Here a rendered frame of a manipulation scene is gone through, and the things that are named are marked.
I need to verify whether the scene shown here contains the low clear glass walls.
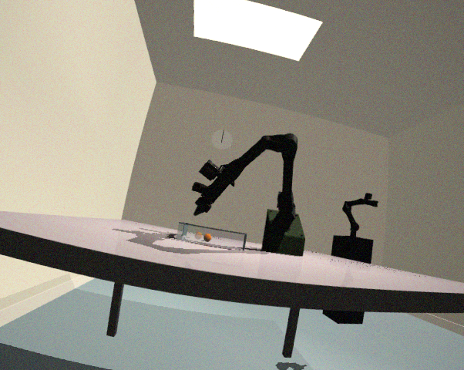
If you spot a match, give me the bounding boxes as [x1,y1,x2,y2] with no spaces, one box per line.
[177,223,246,251]

